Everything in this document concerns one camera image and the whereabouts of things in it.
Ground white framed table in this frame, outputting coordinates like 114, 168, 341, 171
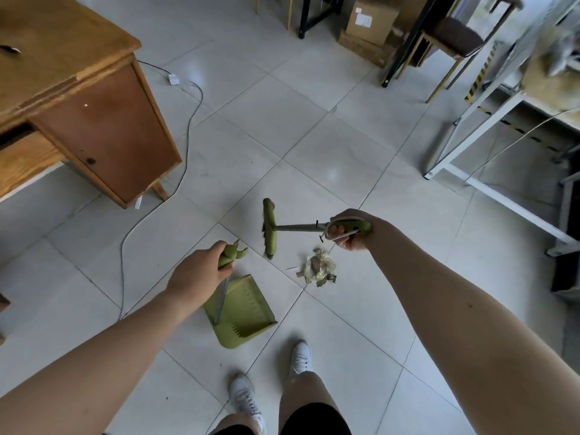
424, 0, 580, 259

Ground green broom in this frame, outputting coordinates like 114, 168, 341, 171
261, 198, 373, 260

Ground white charger cable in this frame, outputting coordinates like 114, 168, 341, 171
462, 108, 580, 182

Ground person's right leg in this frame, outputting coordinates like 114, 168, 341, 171
277, 371, 341, 432

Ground brown cushioned chair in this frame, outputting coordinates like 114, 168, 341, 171
396, 0, 522, 104

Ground green dustpan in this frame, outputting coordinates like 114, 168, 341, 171
202, 239, 279, 350

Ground person's right forearm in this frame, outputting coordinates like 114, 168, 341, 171
369, 217, 580, 435

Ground person's right hand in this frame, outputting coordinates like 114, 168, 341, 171
325, 208, 386, 253

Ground light wooden chair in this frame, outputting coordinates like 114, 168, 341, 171
255, 0, 296, 32

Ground person's white shoe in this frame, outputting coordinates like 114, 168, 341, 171
288, 340, 314, 376
228, 373, 266, 433

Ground dark table black legs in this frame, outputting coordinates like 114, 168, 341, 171
297, 0, 443, 88

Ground wooden stool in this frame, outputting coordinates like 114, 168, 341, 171
0, 292, 12, 347

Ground wooden desk with drawers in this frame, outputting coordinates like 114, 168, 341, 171
0, 0, 183, 209

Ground person's right white shoe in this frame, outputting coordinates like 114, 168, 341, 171
288, 340, 314, 376

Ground person's left forearm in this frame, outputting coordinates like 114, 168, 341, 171
0, 286, 201, 435

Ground person's leg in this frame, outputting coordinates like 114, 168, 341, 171
277, 371, 341, 432
210, 411, 265, 435

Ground person's left white shoe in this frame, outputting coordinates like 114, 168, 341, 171
228, 373, 266, 433

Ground paper scraps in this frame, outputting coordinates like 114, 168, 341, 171
285, 248, 339, 288

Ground person's black shorts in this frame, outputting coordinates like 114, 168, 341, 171
210, 402, 352, 435

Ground person's left leg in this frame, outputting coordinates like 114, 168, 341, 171
210, 411, 265, 435

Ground grey power cable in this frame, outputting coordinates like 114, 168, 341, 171
118, 60, 205, 322

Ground person's left hand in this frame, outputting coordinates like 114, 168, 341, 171
164, 239, 236, 315

